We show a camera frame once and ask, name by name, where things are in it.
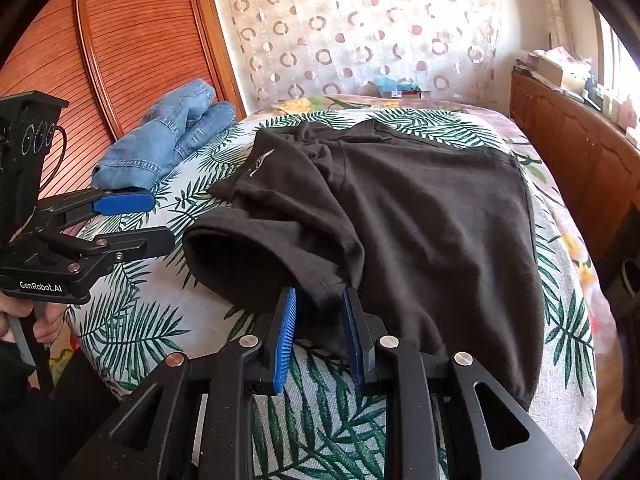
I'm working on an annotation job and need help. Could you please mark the person's left forearm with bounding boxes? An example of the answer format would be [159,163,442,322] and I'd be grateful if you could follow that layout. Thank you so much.
[0,339,128,480]

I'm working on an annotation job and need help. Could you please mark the window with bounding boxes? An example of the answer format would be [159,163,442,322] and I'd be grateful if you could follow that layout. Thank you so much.
[592,5,640,111]

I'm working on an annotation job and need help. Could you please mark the black pants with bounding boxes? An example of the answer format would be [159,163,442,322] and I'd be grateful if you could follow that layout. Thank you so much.
[182,116,547,411]

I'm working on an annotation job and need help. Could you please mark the circle-patterned sheer curtain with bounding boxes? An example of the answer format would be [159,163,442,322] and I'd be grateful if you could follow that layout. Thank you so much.
[210,0,506,113]

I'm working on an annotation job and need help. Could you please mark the clutter of small boxes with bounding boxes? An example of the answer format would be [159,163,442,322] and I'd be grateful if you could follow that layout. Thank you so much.
[515,46,640,132]

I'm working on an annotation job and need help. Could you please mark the person's left hand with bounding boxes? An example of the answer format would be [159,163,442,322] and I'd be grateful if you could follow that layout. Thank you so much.
[0,294,68,351]

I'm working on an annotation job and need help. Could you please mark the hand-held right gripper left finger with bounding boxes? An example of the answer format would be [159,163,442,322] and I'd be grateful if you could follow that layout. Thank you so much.
[87,286,301,480]

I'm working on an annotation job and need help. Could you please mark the blue packet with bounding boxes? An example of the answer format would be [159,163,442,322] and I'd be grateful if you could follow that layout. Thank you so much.
[375,78,418,98]

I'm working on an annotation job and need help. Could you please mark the black cable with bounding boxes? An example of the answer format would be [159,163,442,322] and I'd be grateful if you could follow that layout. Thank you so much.
[41,126,69,196]

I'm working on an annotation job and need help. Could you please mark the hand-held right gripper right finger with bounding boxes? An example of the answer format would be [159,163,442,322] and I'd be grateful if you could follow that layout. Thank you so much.
[341,287,581,480]

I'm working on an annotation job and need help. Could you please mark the beige window curtain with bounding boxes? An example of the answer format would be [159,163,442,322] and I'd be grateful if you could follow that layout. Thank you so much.
[537,0,576,53]

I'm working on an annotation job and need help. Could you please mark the blue jeans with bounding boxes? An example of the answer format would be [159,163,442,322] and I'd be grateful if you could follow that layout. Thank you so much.
[91,79,237,195]

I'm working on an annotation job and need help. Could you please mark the wooden cabinet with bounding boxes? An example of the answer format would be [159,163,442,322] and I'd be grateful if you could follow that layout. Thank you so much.
[509,69,640,281]

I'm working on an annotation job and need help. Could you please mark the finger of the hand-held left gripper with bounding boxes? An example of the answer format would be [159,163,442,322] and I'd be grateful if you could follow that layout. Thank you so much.
[29,226,177,274]
[35,187,157,227]

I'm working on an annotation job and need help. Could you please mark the leaf-print bed sheet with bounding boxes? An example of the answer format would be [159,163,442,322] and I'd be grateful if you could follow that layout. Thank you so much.
[65,107,598,480]

